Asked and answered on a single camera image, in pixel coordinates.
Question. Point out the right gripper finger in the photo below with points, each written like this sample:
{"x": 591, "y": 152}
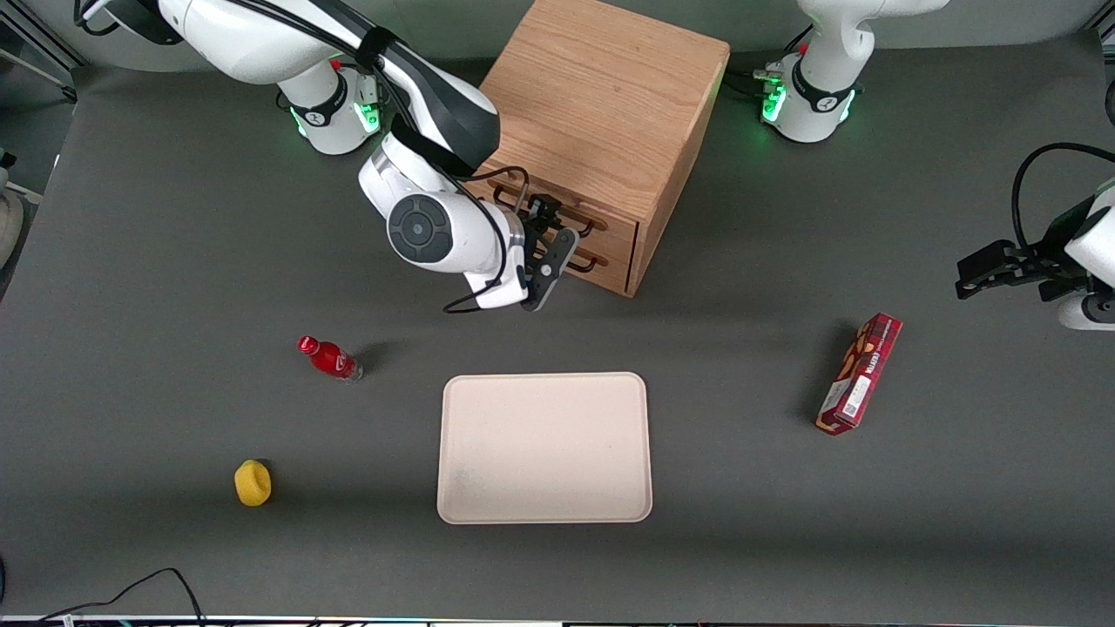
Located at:
{"x": 550, "y": 261}
{"x": 544, "y": 213}

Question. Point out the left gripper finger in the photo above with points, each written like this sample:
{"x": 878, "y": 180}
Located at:
{"x": 984, "y": 287}
{"x": 984, "y": 261}

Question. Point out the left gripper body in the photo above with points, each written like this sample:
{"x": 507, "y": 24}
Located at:
{"x": 1050, "y": 258}

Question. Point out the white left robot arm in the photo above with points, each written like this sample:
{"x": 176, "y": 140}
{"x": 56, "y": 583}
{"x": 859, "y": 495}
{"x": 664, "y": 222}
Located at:
{"x": 814, "y": 113}

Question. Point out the wooden drawer cabinet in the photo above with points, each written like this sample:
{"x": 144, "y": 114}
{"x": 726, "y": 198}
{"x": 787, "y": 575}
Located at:
{"x": 601, "y": 96}

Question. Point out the red snack box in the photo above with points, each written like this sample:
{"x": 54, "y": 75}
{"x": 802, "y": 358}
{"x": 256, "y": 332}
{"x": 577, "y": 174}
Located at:
{"x": 858, "y": 374}

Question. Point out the beige rectangular tray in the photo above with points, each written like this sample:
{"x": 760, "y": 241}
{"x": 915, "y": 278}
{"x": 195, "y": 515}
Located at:
{"x": 544, "y": 448}

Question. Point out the small red cola bottle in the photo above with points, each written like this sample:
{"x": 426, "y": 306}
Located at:
{"x": 331, "y": 359}

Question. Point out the yellow sponge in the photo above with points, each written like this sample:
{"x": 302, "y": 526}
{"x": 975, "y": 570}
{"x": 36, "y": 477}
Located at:
{"x": 253, "y": 483}

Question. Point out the beige round object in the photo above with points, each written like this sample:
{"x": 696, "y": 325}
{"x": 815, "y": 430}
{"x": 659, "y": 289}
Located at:
{"x": 9, "y": 222}

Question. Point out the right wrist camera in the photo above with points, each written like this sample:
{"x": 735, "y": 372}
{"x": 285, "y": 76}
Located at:
{"x": 496, "y": 294}

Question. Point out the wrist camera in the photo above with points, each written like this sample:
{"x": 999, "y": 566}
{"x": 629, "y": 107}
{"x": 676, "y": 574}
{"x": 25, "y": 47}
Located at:
{"x": 1089, "y": 315}
{"x": 496, "y": 294}

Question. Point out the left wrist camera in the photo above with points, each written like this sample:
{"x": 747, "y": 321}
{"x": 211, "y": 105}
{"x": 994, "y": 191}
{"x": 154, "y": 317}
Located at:
{"x": 1089, "y": 315}

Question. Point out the aluminium frame rail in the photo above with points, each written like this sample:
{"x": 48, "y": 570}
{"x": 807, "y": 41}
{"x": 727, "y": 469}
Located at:
{"x": 52, "y": 48}

